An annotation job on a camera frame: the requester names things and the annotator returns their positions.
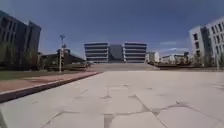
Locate wide stone steps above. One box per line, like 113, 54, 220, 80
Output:
87, 62, 160, 72

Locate striped grey twin-wing building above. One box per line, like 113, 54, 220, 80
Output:
83, 41, 148, 64

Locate pale concrete slab plaza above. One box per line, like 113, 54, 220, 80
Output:
0, 69, 224, 128

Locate low dark-roofed building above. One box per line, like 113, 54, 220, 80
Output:
37, 48, 88, 71

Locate small white building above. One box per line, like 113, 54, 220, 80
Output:
145, 51, 161, 64

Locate lamp pole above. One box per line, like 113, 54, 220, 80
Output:
58, 34, 67, 73

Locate row of distant buildings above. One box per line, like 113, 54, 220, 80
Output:
159, 51, 194, 66

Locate dark kerb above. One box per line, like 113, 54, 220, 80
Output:
0, 71, 103, 104

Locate grass strip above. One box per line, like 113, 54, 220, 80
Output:
0, 69, 84, 81

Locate red brick strip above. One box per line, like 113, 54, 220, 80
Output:
0, 71, 100, 94

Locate dark grey building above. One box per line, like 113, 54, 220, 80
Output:
0, 9, 43, 71

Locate white multi-storey building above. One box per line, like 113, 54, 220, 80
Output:
188, 16, 224, 67

